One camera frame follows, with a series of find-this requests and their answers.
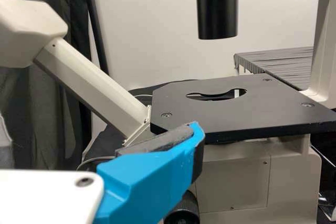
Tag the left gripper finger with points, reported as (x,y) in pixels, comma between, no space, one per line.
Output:
(152,182)

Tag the cream microscope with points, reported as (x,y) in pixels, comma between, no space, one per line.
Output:
(236,113)

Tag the black platform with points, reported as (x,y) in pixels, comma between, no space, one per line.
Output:
(283,66)

